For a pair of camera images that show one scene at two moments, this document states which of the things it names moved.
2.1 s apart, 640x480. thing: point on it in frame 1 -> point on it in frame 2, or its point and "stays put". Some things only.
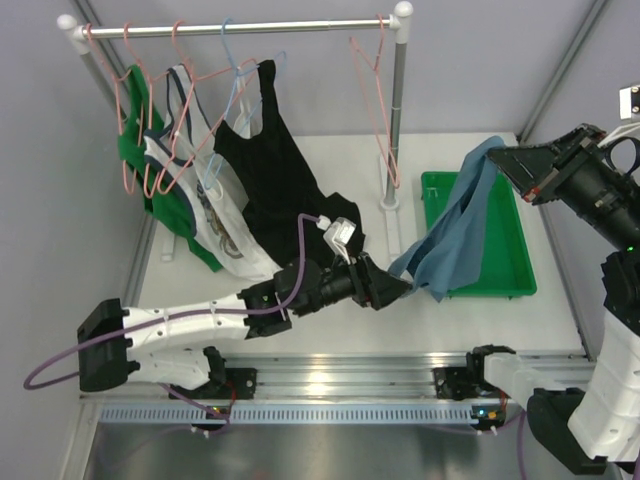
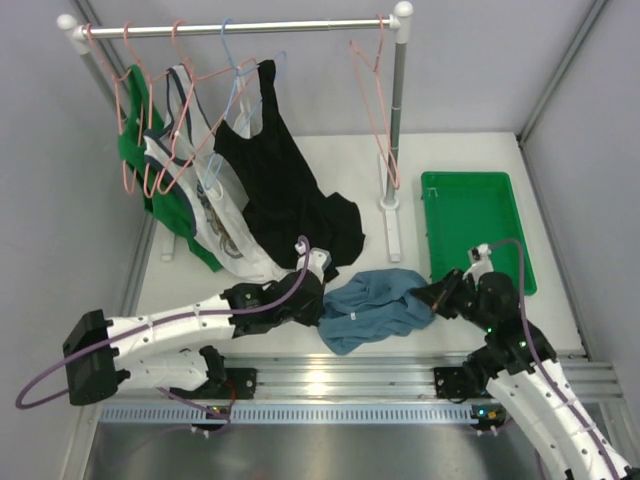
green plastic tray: [504, 268] stays put
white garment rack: [391, 230] stays put
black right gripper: [528, 165] -> [438, 293]
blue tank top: [445, 256] -> [372, 305]
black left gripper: [361, 282] -> [310, 298]
